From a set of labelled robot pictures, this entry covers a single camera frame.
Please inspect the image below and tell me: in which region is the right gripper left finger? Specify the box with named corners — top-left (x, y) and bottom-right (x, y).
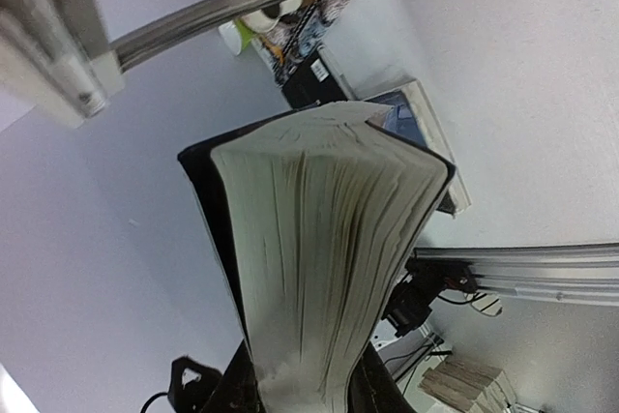
top-left (166, 342), bottom-right (264, 413)

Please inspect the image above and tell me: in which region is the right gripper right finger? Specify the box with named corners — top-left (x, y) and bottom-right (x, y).
top-left (347, 343), bottom-right (415, 413)

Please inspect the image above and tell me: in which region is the black paperback book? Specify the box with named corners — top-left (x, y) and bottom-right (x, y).
top-left (178, 102), bottom-right (456, 412)

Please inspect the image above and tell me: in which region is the dark blue paperback book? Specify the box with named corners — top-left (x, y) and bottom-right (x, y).
top-left (366, 79), bottom-right (472, 217)

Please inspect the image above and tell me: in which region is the black notebook with barcode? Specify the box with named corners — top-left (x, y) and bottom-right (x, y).
top-left (281, 44), bottom-right (357, 109)

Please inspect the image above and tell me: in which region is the cardboard stack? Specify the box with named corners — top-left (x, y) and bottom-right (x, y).
top-left (419, 355), bottom-right (517, 412)

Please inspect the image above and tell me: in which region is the patterned placemat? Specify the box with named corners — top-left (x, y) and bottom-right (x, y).
top-left (252, 0), bottom-right (351, 87)

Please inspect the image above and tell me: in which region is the white two-tier shelf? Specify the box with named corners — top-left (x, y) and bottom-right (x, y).
top-left (1, 0), bottom-right (285, 128)

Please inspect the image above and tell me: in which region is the green bowl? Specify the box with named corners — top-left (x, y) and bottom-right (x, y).
top-left (218, 19), bottom-right (256, 56)

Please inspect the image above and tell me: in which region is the glass cup with brown band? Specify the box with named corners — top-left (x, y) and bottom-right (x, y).
top-left (241, 0), bottom-right (315, 33)

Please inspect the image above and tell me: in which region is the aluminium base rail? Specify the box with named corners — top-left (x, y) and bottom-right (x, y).
top-left (414, 243), bottom-right (618, 307)

